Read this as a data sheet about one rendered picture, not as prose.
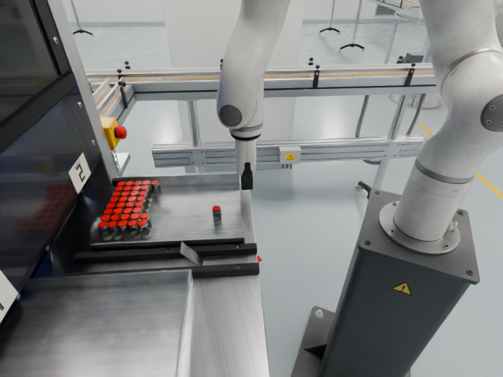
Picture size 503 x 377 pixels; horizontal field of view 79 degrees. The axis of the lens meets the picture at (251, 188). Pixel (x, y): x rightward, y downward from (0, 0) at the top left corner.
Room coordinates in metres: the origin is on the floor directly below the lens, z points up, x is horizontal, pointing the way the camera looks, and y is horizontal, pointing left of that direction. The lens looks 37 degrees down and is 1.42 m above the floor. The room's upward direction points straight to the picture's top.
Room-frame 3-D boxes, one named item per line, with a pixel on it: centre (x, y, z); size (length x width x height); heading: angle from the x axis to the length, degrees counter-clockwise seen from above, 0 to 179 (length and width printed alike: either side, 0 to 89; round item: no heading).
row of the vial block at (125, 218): (0.59, 0.30, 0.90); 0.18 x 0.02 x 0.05; 4
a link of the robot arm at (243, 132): (0.68, 0.01, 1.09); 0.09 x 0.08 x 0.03; 4
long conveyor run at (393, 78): (1.58, -0.08, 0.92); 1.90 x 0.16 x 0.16; 94
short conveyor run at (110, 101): (1.11, 0.60, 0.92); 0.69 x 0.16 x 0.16; 4
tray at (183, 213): (0.60, 0.19, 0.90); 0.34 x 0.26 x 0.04; 94
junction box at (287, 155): (1.52, -0.22, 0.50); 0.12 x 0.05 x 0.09; 94
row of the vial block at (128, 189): (0.59, 0.33, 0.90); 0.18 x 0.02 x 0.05; 4
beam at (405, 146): (1.59, -0.23, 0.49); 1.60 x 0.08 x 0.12; 94
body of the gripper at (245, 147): (0.68, 0.01, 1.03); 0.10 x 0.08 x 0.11; 4
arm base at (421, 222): (0.57, -0.43, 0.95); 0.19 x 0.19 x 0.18
